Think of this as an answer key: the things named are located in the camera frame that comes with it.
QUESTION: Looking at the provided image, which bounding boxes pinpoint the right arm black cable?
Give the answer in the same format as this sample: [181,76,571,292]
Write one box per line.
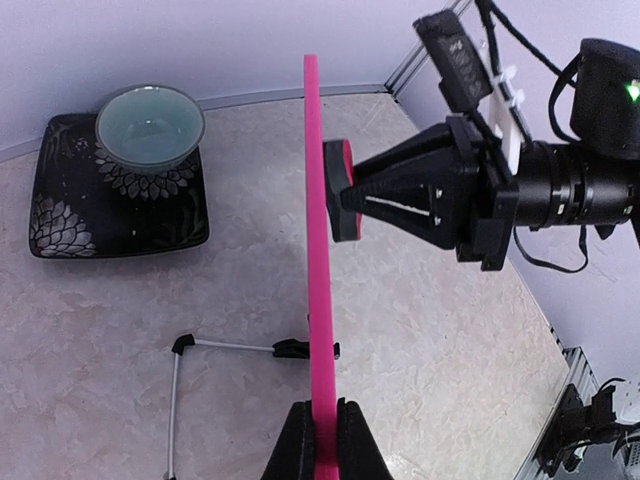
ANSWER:
[472,0,601,274]

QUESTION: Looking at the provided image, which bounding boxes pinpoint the red black whiteboard eraser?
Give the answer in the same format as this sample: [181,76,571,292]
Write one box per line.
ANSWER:
[323,139,361,243]

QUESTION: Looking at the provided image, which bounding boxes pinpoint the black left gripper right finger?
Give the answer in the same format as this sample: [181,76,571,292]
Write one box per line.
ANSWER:
[337,398,393,480]

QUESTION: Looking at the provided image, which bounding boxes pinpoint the wire whiteboard easel stand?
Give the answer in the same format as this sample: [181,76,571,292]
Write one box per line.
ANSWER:
[164,334,310,479]

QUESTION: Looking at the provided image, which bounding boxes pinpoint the teal ceramic bowl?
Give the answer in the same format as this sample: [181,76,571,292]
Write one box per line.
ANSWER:
[95,84,206,174]

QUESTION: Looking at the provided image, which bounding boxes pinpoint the right aluminium frame post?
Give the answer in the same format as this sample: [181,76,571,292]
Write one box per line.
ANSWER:
[384,0,471,98]

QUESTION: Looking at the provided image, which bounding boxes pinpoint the pink framed whiteboard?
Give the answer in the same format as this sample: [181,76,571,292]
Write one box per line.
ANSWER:
[304,55,339,479]

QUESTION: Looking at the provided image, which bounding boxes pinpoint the black floral square plate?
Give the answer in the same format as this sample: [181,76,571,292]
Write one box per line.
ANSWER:
[28,114,210,259]

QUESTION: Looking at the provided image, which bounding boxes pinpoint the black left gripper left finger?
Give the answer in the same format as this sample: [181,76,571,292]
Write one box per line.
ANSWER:
[262,401,315,480]

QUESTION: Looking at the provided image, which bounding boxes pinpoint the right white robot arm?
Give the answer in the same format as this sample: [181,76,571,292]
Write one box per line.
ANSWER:
[323,10,639,271]

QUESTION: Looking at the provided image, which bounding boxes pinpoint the front aluminium rail base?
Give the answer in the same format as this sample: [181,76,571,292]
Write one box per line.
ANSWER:
[514,344,640,480]

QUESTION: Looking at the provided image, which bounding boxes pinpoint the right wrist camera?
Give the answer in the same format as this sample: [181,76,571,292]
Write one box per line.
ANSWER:
[413,9,531,174]

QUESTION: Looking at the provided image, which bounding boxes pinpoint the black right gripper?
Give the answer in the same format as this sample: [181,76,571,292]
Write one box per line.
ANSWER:
[339,116,518,271]

